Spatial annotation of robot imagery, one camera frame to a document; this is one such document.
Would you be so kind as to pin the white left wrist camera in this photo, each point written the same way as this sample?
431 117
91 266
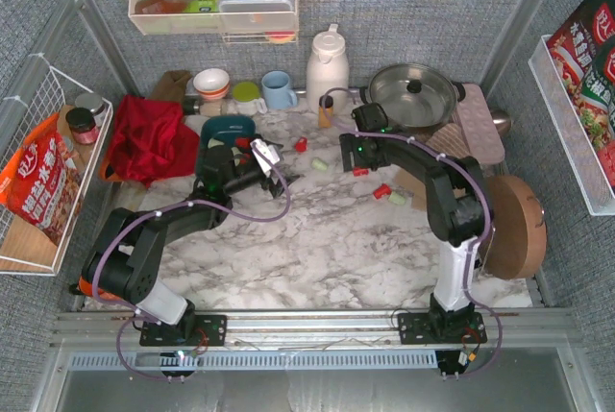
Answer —
266 154

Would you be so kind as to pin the brown cardboard sheet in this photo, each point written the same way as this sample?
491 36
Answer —
419 202
410 183

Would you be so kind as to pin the steel pot with lid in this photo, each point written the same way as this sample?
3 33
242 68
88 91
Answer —
414 96

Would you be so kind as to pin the blue mug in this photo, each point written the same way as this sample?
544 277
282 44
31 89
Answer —
277 91

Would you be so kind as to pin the white wire basket left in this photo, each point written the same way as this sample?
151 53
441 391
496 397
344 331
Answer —
25 250

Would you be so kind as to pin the orange spice bottle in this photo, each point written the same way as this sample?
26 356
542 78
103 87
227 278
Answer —
325 111

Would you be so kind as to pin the red seasoning packets right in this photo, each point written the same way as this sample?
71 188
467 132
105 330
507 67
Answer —
582 50

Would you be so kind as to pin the orange cup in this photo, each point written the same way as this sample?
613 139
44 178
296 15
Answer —
86 288

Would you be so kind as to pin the striped pink cloth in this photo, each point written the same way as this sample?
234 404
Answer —
448 142

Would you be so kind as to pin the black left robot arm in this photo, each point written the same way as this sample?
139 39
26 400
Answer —
123 265

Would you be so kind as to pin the red snack bag left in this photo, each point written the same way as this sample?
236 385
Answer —
37 185

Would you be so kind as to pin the red cloth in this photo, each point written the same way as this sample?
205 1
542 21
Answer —
149 142

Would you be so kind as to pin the round wooden board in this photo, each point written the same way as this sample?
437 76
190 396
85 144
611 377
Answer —
517 247

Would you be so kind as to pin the clear plastic food container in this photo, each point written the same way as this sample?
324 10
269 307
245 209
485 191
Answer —
257 15

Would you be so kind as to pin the white thermos jug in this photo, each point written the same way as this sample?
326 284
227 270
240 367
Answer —
327 66

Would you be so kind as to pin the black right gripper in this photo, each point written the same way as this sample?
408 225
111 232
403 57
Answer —
346 153

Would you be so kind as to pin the dark lid jar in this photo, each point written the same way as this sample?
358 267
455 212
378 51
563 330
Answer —
81 123

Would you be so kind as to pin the white striped bowl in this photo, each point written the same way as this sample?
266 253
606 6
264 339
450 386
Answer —
212 83

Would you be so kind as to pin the brown paper bag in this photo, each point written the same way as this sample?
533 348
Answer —
171 86

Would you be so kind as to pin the steel lid jar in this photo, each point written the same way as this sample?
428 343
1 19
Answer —
94 103

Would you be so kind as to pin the pink egg tray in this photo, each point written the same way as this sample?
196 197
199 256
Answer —
473 116

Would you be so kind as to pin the teal storage basket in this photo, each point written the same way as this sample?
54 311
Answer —
223 128

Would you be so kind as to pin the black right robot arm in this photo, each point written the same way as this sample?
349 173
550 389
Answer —
458 209

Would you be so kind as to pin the green lidded cup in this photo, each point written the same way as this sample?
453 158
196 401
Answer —
247 99

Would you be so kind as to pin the pepper grinder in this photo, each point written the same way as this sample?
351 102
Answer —
195 106

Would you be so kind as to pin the steel ladle bowl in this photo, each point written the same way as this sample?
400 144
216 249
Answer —
502 121

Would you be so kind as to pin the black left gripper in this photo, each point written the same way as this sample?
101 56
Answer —
274 181

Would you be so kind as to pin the red capsule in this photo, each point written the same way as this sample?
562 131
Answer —
382 191
358 172
301 145

